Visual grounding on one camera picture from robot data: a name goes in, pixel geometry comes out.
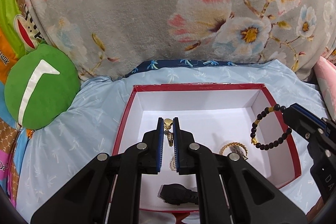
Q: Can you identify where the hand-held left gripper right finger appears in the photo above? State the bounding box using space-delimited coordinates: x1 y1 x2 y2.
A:
173 117 307 224

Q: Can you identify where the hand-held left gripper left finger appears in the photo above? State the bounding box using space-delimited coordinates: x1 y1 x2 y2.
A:
31 117 165 224

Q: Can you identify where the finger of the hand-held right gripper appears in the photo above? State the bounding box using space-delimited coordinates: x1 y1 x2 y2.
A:
293 103 328 126
283 106 319 141

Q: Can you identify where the gold earring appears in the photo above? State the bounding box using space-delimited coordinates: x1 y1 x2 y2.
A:
163 119 174 147

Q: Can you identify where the black bead bracelet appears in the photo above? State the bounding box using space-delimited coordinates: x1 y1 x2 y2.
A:
251 105 292 150

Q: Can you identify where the red cardboard box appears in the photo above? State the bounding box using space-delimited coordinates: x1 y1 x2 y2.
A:
112 83 301 224

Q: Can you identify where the black wrist watch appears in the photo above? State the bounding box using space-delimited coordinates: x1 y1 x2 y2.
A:
158 184 199 206

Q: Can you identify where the gold bangle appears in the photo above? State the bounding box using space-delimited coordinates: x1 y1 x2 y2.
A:
219 142 248 159

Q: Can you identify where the silver metal watch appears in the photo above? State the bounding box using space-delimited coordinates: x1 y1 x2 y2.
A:
230 147 249 161

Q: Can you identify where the pink plush pillow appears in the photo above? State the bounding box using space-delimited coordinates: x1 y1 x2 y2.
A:
314 55 336 120

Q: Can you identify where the navy palm print cloth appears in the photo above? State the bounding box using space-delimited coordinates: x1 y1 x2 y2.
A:
125 59 265 78

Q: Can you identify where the light blue palm print sheet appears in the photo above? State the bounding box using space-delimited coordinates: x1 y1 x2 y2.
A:
16 59 331 224

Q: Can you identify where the green round cushion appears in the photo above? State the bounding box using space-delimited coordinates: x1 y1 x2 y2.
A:
4 44 80 130

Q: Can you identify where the grey floral blanket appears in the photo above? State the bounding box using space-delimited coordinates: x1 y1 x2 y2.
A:
20 0 336 81

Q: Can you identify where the colourful cartoon printed blanket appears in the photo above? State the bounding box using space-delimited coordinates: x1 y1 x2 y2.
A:
0 0 49 210

